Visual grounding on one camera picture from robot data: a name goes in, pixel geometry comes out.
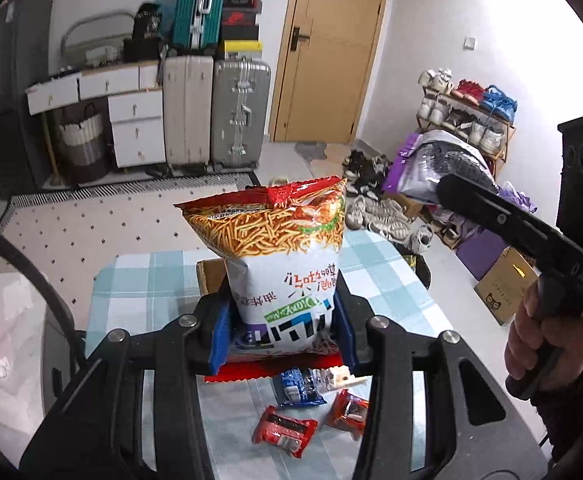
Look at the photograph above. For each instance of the black bag white print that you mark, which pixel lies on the black bag white print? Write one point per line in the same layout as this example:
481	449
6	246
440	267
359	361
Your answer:
144	30

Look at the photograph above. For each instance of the dotted rug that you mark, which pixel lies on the dotted rug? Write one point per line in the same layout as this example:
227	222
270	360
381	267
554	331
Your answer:
121	220

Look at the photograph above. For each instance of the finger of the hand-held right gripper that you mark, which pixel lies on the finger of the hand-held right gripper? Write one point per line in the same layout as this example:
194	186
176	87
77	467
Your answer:
481	210

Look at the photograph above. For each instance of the noodle print snack bag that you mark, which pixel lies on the noodle print snack bag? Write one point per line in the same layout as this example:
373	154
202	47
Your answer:
281	250

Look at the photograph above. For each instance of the yellow black shoe box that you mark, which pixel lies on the yellow black shoe box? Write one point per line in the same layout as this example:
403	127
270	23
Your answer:
240	50

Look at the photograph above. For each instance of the black shoe box red lettering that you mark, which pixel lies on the black shoe box red lettering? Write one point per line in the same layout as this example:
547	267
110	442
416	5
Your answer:
243	2

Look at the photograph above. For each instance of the silver suitcase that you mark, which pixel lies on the silver suitcase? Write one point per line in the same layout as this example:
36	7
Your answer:
241	110

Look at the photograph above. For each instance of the purple white snack bag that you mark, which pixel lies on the purple white snack bag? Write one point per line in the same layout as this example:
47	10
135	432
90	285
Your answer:
421	160

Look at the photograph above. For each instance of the grey side table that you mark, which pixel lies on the grey side table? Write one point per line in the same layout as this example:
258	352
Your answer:
11	385

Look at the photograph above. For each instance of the blue checked tablecloth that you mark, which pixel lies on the blue checked tablecloth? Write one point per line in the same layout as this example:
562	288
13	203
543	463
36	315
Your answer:
136	285

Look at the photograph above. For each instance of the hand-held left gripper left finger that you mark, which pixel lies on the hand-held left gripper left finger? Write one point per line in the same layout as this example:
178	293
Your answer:
219	335

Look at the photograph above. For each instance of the teal suitcase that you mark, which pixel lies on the teal suitcase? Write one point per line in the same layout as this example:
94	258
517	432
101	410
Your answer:
201	5

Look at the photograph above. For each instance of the blue snack packet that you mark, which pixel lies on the blue snack packet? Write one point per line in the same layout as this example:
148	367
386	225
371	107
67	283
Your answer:
296	385

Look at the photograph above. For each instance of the beige suitcase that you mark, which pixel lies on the beige suitcase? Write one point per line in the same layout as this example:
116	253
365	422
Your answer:
189	110

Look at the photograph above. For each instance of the person's right forearm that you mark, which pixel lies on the person's right forearm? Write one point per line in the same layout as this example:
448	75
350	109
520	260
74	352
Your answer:
581	410

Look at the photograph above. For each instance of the grey refrigerator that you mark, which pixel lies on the grey refrigerator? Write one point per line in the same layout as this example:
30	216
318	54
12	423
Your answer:
11	85

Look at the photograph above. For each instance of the woven laundry basket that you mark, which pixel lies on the woven laundry basket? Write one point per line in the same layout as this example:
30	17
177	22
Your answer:
83	145

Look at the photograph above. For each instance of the wooden door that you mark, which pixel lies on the wooden door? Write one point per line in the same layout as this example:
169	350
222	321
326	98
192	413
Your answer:
331	50

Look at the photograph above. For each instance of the white wall switch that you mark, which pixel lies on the white wall switch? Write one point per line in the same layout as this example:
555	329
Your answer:
469	42

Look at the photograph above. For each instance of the grey door mat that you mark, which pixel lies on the grey door mat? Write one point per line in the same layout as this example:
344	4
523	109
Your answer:
311	151

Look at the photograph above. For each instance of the plain black shoe box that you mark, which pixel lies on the plain black shoe box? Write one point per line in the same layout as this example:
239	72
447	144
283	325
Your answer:
240	34

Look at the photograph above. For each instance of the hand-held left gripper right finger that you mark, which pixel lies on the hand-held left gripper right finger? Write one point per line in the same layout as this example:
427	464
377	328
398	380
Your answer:
347	330

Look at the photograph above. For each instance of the wooden shoe rack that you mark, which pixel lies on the wooden shoe rack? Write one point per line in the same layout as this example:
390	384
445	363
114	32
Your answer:
510	132

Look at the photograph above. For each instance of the black trash bin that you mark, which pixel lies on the black trash bin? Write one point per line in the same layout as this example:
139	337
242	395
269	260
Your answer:
419	270

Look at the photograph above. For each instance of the brown cardboard box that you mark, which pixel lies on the brown cardboard box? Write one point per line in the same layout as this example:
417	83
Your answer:
211	280

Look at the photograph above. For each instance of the red white snack packet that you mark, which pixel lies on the red white snack packet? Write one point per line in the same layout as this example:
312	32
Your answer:
284	430
349	412

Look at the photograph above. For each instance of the cat print cardboard box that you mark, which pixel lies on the cat print cardboard box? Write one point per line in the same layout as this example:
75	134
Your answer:
504	285

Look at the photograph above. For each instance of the arched mirror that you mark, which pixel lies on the arched mirror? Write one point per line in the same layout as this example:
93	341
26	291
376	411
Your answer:
96	35

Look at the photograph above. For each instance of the person's right hand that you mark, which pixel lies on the person's right hand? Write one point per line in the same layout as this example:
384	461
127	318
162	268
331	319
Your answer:
524	330

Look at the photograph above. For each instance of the white drawer dresser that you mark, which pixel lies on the white drawer dresser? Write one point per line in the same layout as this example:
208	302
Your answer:
136	125

